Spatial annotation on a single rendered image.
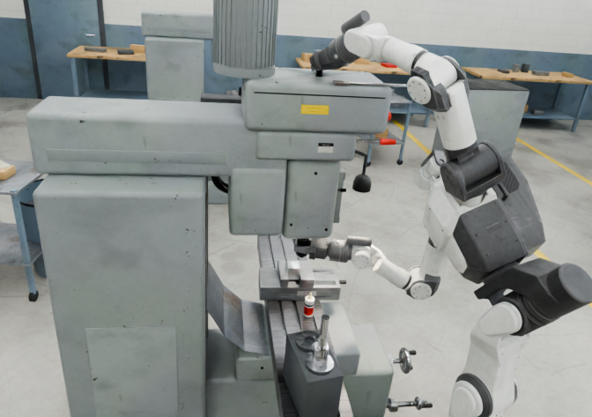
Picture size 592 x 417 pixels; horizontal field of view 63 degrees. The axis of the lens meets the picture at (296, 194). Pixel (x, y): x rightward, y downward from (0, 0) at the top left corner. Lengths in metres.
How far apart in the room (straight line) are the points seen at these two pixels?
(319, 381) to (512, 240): 0.70
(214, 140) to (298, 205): 0.38
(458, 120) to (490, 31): 8.01
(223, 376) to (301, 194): 0.84
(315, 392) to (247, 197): 0.66
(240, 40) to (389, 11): 7.13
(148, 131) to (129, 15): 6.72
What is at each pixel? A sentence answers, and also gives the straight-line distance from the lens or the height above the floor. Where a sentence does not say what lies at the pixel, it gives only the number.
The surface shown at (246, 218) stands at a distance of 1.68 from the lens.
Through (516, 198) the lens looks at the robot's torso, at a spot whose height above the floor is 1.64.
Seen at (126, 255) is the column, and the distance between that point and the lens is 1.64.
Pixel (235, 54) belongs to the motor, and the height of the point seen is 1.96.
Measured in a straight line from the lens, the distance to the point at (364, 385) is 2.22.
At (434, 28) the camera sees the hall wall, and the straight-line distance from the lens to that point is 8.88.
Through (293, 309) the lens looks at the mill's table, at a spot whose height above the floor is 0.89.
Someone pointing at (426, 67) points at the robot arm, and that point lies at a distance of 1.31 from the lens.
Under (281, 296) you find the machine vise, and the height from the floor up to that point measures 0.93.
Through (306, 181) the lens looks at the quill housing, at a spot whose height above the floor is 1.55.
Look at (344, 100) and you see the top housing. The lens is 1.56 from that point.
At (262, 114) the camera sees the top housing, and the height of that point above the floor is 1.79.
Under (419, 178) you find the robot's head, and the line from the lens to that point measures 1.68.
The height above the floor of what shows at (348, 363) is 0.77.
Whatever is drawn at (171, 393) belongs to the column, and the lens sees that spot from 2.02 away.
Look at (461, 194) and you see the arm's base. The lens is 1.42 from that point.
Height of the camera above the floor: 2.21
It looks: 25 degrees down
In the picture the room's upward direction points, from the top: 5 degrees clockwise
